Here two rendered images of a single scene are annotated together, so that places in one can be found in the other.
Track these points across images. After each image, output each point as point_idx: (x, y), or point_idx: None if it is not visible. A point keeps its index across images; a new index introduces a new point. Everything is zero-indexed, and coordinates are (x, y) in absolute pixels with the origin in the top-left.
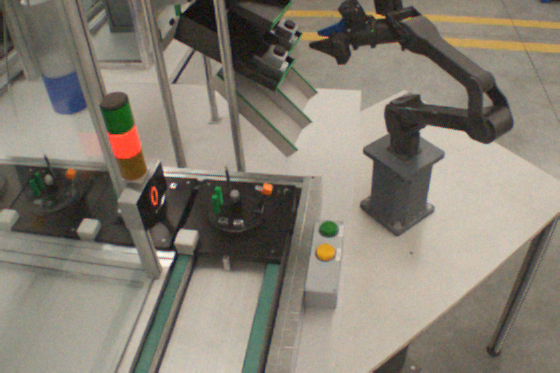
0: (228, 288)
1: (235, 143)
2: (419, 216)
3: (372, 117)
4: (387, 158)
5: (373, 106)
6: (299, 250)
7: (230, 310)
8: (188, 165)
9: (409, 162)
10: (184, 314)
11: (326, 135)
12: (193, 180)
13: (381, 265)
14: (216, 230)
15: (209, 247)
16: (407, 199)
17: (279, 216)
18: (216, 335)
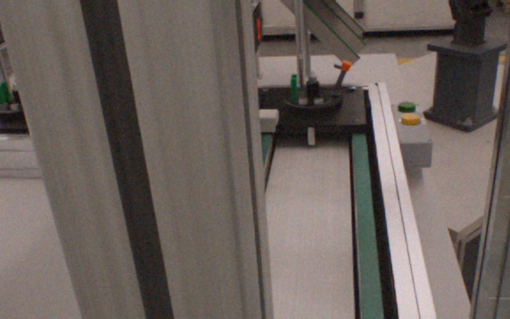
0: (315, 158)
1: (298, 54)
2: (487, 116)
3: (412, 67)
4: (454, 47)
5: (411, 61)
6: (382, 122)
7: (323, 170)
8: None
9: (477, 47)
10: (274, 176)
11: (371, 79)
12: (258, 89)
13: (460, 150)
14: (296, 111)
15: (291, 122)
16: (477, 88)
17: (354, 102)
18: (314, 186)
